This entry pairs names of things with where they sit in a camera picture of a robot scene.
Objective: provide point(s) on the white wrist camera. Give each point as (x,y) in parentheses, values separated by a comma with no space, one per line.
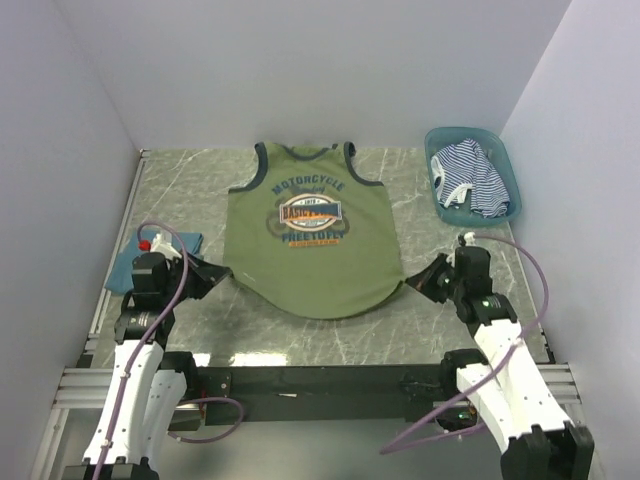
(161,243)
(466,245)

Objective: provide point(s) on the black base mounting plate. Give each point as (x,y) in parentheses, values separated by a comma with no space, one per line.
(314,393)

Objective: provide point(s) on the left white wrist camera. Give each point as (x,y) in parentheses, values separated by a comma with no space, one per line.
(161,243)

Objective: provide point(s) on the teal plastic laundry basket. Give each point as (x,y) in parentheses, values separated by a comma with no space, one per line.
(497,154)

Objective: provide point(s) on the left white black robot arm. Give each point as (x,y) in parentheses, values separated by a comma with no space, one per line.
(148,381)

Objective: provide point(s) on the blue white striped tank top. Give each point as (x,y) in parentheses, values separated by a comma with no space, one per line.
(463,170)

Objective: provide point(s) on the olive green tank top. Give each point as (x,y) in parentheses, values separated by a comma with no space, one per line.
(311,236)

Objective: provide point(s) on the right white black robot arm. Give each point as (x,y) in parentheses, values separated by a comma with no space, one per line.
(536,437)

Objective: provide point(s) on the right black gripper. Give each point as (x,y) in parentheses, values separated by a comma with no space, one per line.
(424,280)

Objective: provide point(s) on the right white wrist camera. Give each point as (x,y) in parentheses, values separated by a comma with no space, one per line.
(466,245)

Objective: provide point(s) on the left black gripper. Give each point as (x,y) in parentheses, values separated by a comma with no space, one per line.
(207,275)

